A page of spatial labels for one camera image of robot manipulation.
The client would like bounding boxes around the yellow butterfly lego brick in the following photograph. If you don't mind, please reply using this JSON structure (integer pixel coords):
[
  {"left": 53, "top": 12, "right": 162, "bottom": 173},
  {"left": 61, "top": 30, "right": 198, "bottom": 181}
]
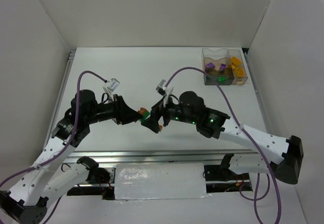
[{"left": 234, "top": 67, "right": 245, "bottom": 77}]

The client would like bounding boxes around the green rounded lego brick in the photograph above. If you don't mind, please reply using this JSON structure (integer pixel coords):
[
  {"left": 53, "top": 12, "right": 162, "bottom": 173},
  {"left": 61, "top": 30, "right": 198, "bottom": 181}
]
[{"left": 217, "top": 76, "right": 227, "bottom": 82}]

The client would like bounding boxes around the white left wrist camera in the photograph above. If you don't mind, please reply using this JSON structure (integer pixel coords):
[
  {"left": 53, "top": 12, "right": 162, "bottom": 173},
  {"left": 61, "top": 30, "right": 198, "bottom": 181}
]
[{"left": 103, "top": 78, "right": 119, "bottom": 95}]

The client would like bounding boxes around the green curved lego brick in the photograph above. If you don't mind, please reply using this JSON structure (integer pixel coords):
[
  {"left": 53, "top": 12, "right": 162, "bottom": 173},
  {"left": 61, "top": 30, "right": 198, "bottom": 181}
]
[{"left": 140, "top": 111, "right": 150, "bottom": 122}]

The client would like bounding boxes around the aluminium table edge rail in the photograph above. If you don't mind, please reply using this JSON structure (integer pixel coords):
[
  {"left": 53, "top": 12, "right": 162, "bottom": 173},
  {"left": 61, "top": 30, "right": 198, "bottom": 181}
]
[{"left": 64, "top": 150, "right": 260, "bottom": 165}]

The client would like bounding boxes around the yellow rectangular lego brick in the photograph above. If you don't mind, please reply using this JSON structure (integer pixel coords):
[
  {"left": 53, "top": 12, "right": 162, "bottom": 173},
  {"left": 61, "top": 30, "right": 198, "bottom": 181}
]
[{"left": 230, "top": 57, "right": 241, "bottom": 67}]

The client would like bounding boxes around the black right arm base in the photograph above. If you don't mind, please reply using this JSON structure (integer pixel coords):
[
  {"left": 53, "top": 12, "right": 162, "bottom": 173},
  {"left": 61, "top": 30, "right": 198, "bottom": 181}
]
[{"left": 202, "top": 165, "right": 250, "bottom": 184}]

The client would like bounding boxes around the purple lego plate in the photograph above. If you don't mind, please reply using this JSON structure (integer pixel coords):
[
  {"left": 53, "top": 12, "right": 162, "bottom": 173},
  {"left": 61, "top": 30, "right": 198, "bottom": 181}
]
[{"left": 219, "top": 63, "right": 227, "bottom": 72}]

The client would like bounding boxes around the clear narrow sorting bin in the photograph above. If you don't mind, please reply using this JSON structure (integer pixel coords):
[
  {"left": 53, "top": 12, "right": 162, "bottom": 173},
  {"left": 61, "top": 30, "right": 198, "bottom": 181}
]
[{"left": 228, "top": 50, "right": 248, "bottom": 85}]

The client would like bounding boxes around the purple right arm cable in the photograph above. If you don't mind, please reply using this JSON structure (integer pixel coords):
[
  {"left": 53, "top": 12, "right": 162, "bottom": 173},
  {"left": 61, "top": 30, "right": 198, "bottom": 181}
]
[{"left": 164, "top": 67, "right": 283, "bottom": 224}]

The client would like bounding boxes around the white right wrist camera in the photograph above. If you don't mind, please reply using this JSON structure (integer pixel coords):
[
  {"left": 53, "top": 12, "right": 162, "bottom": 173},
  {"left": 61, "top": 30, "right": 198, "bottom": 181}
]
[{"left": 156, "top": 79, "right": 174, "bottom": 108}]

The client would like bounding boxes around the white foil cover panel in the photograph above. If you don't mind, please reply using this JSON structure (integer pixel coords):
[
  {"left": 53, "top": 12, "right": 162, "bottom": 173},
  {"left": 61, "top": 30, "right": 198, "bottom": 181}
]
[{"left": 114, "top": 163, "right": 207, "bottom": 200}]

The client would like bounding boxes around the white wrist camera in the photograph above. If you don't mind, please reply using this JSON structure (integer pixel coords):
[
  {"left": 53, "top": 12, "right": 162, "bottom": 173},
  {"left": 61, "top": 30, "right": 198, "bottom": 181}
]
[
  {"left": 103, "top": 78, "right": 119, "bottom": 95},
  {"left": 156, "top": 79, "right": 174, "bottom": 108}
]

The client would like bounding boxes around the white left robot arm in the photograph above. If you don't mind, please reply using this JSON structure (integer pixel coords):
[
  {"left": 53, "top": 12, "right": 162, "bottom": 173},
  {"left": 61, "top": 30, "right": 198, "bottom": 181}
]
[{"left": 1, "top": 89, "right": 142, "bottom": 223}]

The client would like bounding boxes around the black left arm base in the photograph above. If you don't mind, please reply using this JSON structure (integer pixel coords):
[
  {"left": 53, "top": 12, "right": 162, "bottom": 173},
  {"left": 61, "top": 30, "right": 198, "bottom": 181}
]
[{"left": 67, "top": 167, "right": 116, "bottom": 200}]

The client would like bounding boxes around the clear stepped sorting container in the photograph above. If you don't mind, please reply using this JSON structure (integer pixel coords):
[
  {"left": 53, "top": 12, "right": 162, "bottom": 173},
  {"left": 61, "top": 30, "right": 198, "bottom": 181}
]
[{"left": 202, "top": 48, "right": 234, "bottom": 85}]

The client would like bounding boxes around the brown lego plate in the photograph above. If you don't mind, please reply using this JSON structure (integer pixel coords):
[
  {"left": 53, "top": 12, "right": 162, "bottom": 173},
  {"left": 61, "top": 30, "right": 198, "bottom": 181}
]
[{"left": 138, "top": 107, "right": 149, "bottom": 116}]

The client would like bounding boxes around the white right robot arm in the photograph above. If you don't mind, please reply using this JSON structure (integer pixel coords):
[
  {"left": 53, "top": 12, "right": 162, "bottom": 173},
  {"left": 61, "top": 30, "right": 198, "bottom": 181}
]
[{"left": 141, "top": 91, "right": 304, "bottom": 185}]

